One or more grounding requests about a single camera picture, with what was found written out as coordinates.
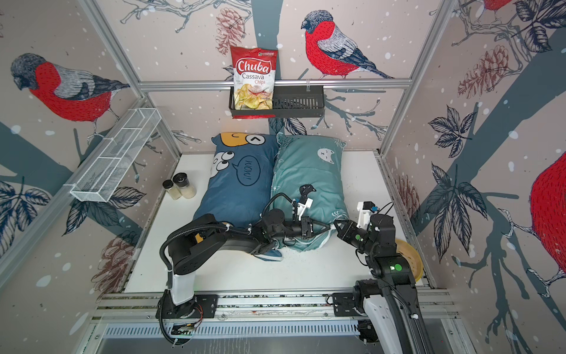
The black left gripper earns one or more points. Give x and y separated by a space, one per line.
307 230

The white wire mesh basket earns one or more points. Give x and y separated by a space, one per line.
120 149

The blue cartoon pillow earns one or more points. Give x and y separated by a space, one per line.
240 179

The yellow bowl with buns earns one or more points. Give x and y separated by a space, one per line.
413 258

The red Chuba chips bag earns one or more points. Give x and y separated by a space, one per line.
254 77

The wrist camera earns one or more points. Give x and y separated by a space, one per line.
303 204
365 209

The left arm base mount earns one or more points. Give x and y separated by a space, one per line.
200 306

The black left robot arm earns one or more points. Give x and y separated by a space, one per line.
190 247

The large black-lid spice jar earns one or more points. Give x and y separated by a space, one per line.
184 186

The black wire shelf basket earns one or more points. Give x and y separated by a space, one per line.
288 102

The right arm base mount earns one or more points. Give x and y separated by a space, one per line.
347 304

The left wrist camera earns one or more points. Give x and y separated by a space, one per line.
303 204

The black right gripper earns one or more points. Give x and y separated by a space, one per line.
348 229

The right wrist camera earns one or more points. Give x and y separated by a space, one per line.
365 209

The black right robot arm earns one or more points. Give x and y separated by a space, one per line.
388 301

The small black-lid spice jar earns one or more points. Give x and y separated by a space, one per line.
171 189

